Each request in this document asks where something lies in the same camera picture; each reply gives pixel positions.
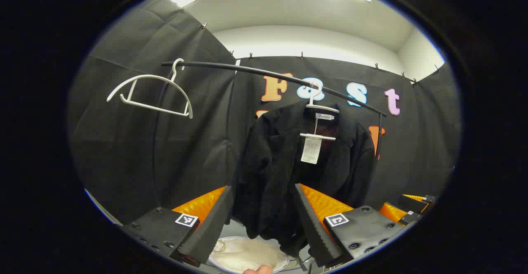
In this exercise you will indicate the white plastic hanger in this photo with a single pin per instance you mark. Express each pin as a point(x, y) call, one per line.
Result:
point(145, 76)

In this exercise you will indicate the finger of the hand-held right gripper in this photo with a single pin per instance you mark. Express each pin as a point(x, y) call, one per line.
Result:
point(410, 218)
point(412, 204)

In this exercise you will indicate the black backdrop cloth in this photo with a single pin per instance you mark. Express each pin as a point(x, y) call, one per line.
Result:
point(123, 154)

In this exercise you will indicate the white laundry hamper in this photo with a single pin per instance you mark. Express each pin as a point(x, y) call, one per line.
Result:
point(243, 253)

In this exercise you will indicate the black knit jacket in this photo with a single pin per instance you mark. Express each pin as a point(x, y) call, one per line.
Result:
point(268, 162)

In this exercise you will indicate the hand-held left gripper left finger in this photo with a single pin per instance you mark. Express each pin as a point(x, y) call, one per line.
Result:
point(210, 232)

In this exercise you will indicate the black clothes rack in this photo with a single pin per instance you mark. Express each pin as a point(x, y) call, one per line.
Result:
point(247, 69)

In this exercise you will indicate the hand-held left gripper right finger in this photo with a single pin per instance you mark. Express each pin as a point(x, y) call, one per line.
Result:
point(317, 237)

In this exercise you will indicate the white paper tag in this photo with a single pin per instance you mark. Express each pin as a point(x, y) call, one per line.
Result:
point(311, 150)

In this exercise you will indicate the white hanger with paper tag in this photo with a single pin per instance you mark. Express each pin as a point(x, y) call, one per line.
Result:
point(317, 136)

